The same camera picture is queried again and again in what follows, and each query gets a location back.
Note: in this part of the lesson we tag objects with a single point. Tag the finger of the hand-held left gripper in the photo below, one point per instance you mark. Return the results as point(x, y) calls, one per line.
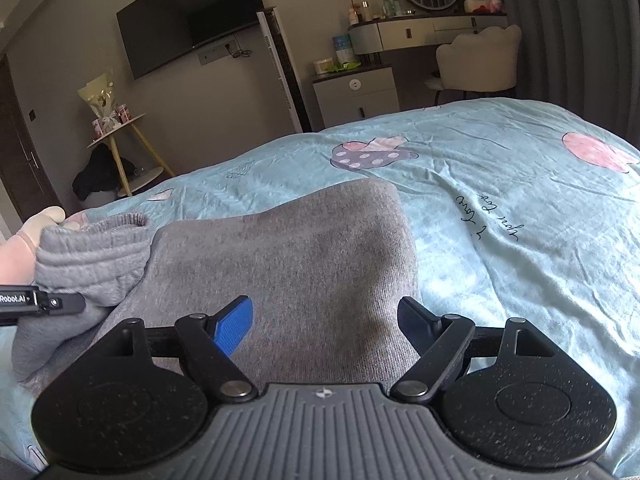
point(62, 303)

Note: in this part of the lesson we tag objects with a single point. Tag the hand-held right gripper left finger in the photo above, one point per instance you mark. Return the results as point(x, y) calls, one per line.
point(232, 325)

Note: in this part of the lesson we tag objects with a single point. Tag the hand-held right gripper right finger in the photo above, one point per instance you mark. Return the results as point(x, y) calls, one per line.
point(417, 322)

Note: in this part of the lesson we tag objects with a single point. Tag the light blue printed bed sheet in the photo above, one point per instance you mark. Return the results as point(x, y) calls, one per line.
point(500, 260)

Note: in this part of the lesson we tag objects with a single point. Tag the dark cloth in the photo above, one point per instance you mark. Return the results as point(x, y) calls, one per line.
point(97, 175)

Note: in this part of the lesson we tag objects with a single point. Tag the round side table yellow legs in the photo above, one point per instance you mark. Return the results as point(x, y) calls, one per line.
point(113, 157)

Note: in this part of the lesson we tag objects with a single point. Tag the brown door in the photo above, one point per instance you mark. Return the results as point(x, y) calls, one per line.
point(20, 150)

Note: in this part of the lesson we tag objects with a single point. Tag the pink gift box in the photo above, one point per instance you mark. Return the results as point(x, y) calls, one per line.
point(105, 124)
point(124, 114)

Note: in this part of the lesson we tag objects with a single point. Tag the wrapped flower bouquet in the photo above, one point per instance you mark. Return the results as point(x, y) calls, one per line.
point(97, 92)

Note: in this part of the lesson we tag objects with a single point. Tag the grey and white cabinet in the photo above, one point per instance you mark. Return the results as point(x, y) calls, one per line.
point(357, 97)

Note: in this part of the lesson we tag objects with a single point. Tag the green item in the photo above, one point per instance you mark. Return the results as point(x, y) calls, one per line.
point(349, 66)

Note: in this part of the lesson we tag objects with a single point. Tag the white cushioned chair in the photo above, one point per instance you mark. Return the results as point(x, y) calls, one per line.
point(475, 60)

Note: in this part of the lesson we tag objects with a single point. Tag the blue and white package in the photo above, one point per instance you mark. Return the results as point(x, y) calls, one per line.
point(343, 50)

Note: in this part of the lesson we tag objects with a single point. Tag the grey and white dressing table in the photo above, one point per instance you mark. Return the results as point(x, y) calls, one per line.
point(425, 30)

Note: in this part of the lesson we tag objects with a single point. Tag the reed diffuser bottle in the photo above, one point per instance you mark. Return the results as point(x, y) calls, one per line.
point(354, 14)

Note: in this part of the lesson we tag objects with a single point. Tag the small cosmetic bottle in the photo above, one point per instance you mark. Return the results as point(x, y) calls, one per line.
point(366, 11)

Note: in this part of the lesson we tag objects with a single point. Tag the clear green cosmetic bottle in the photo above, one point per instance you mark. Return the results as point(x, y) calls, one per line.
point(391, 6)

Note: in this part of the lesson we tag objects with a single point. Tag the white box with red print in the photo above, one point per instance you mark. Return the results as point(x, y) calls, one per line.
point(475, 6)

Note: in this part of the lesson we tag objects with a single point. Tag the grey curtain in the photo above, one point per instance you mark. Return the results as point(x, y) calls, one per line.
point(565, 35)

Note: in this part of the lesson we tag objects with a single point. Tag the black wall television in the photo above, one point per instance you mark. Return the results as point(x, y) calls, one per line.
point(185, 15)

